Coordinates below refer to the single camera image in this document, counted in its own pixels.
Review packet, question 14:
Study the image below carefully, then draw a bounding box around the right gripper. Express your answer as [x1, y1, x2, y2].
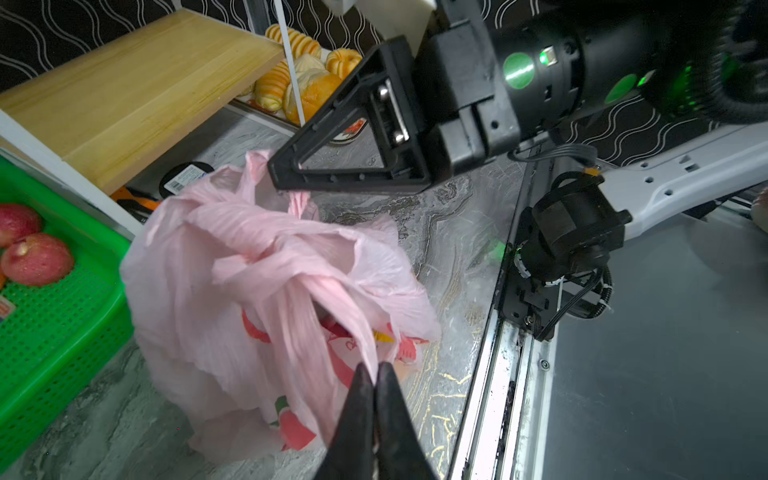
[268, 21, 521, 194]

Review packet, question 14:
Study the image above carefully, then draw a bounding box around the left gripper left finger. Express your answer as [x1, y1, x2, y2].
[313, 363, 375, 480]

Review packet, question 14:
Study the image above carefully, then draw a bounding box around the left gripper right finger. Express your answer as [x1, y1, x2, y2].
[374, 362, 437, 480]

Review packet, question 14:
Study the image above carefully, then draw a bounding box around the pink plastic grocery bag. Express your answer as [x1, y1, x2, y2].
[120, 151, 440, 463]

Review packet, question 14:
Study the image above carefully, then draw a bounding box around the green plastic basket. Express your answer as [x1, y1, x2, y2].
[1, 160, 133, 469]

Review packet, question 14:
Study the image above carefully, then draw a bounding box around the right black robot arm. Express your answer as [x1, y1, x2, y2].
[268, 1, 767, 340]

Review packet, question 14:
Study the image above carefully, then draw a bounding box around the tray of bread rolls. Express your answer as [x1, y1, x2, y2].
[233, 23, 362, 133]

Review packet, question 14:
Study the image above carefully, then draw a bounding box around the white wooden two-tier shelf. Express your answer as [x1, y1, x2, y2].
[1, 8, 292, 238]

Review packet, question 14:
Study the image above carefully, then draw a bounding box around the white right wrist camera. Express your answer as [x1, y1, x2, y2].
[323, 0, 437, 44]

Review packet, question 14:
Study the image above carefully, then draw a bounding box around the orange-handled adjustable wrench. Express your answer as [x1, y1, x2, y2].
[110, 186, 160, 212]

